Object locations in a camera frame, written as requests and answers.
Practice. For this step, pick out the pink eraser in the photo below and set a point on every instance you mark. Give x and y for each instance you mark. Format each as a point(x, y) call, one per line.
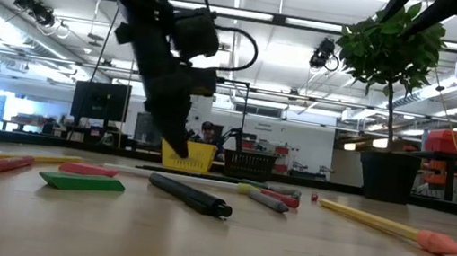
point(86, 169)

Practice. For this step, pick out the dark red crayon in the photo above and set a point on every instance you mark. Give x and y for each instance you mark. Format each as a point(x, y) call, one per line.
point(7, 164)

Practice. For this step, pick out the black metal frame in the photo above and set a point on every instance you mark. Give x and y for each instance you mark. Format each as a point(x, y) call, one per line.
point(244, 84)

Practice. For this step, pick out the green potted plant black pot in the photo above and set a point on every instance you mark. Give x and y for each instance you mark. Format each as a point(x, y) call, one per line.
point(391, 43)

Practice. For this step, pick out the yellow pencil with orange tip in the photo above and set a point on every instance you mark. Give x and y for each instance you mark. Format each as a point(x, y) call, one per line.
point(378, 221)
point(24, 158)

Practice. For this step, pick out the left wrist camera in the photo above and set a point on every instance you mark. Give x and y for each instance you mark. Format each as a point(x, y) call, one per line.
point(197, 34)

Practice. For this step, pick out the black mesh plastic bin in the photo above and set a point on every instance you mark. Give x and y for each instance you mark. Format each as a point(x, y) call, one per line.
point(250, 165)

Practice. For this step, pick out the person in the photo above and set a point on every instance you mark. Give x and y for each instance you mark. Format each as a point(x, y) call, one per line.
point(208, 130)

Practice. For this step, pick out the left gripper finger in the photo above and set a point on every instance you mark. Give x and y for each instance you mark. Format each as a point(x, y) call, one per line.
point(179, 121)
point(162, 113)

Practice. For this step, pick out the overhead light bar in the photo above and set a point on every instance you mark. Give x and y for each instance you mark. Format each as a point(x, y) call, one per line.
point(281, 19)

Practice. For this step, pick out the black ceiling camera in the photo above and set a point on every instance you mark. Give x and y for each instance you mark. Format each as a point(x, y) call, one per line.
point(323, 53)
point(35, 8)

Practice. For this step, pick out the shelf with red bins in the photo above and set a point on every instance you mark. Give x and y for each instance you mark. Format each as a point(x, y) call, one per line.
point(448, 143)

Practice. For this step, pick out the black aluminium table frame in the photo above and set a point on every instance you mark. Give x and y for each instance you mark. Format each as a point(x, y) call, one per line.
point(71, 146)

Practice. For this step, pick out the black monitor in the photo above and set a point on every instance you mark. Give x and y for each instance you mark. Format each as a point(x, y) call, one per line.
point(101, 101)

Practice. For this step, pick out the white column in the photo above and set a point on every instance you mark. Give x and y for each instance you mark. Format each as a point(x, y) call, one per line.
point(201, 110)

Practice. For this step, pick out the yellow mesh plastic bin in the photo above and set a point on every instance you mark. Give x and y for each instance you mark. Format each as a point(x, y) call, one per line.
point(205, 161)

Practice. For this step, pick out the green eraser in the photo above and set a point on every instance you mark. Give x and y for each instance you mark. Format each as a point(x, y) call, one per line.
point(82, 182)

